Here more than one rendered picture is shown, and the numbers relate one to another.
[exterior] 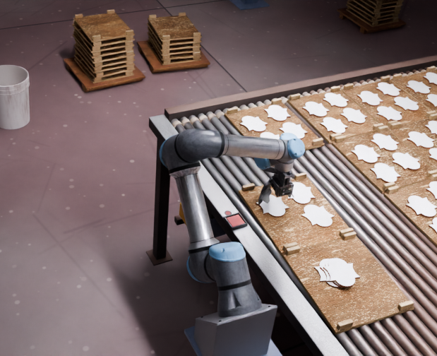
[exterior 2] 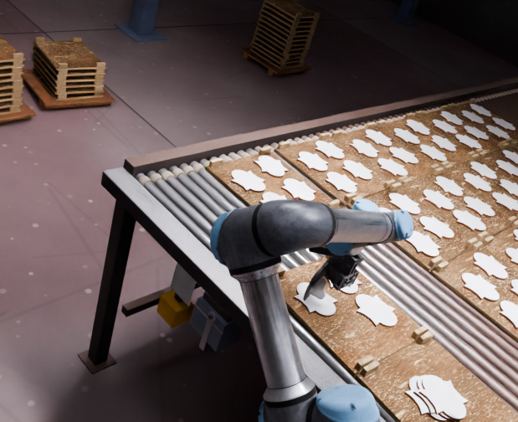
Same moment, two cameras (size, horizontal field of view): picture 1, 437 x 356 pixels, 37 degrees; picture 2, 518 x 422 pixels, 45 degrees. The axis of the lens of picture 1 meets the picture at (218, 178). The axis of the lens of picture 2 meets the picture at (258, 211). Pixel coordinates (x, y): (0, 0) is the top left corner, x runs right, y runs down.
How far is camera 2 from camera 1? 1.19 m
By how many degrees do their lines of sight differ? 19
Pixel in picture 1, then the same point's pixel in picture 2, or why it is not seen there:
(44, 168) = not seen: outside the picture
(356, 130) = (367, 188)
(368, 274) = (469, 393)
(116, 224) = (28, 317)
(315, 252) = (396, 367)
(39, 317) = not seen: outside the picture
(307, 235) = (375, 342)
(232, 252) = (367, 409)
